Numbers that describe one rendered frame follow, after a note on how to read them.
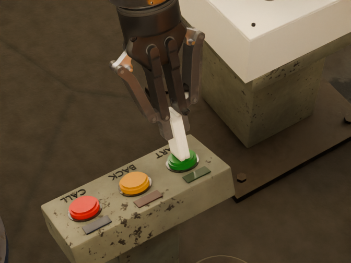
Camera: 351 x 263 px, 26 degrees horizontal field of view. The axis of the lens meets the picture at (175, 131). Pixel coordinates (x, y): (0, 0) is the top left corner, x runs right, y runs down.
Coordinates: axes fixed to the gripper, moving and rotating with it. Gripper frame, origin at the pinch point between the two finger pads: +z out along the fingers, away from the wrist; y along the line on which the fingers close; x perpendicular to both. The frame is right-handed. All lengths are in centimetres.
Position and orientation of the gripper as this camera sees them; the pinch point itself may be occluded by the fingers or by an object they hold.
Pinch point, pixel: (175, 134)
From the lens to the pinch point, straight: 101.6
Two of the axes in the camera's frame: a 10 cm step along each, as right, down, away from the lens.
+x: -4.9, -4.1, 7.7
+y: 8.5, -4.1, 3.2
